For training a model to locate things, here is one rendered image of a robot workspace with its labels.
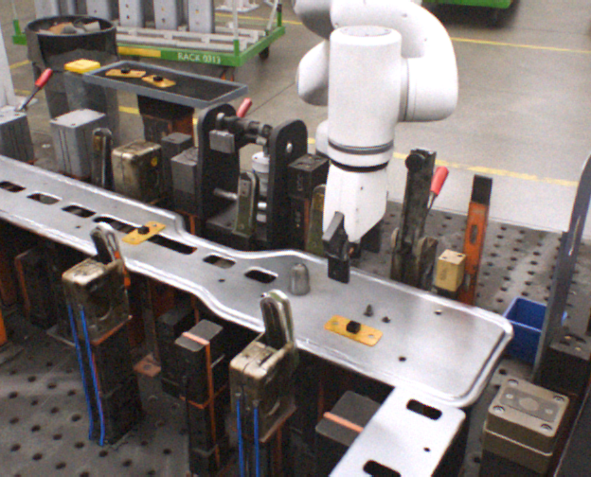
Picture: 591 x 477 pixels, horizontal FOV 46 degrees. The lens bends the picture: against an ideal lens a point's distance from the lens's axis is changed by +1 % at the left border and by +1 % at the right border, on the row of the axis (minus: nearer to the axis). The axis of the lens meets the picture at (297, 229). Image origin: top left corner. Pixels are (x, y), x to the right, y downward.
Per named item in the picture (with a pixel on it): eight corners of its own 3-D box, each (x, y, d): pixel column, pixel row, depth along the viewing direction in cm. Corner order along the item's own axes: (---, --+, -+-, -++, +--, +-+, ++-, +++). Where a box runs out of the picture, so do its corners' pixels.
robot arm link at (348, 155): (349, 118, 94) (349, 139, 96) (315, 139, 88) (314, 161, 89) (406, 131, 90) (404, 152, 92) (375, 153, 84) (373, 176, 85)
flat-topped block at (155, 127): (155, 257, 179) (134, 87, 157) (176, 244, 185) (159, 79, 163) (186, 269, 174) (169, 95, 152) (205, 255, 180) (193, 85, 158)
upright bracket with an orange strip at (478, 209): (439, 420, 129) (472, 175, 105) (442, 415, 130) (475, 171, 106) (455, 426, 128) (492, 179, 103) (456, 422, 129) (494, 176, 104)
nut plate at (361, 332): (322, 327, 104) (322, 322, 104) (334, 315, 107) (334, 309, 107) (372, 347, 100) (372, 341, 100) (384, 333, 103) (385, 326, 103)
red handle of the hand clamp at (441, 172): (395, 238, 115) (431, 161, 120) (397, 244, 116) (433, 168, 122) (419, 244, 113) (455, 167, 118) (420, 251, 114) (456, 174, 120)
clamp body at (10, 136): (2, 251, 182) (-30, 118, 164) (37, 233, 190) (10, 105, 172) (26, 261, 177) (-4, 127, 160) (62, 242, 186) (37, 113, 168)
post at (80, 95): (87, 232, 190) (60, 73, 169) (108, 220, 196) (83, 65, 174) (107, 239, 187) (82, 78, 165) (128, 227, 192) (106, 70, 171)
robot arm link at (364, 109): (398, 124, 92) (328, 122, 92) (406, 22, 86) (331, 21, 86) (403, 149, 85) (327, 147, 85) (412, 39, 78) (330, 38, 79)
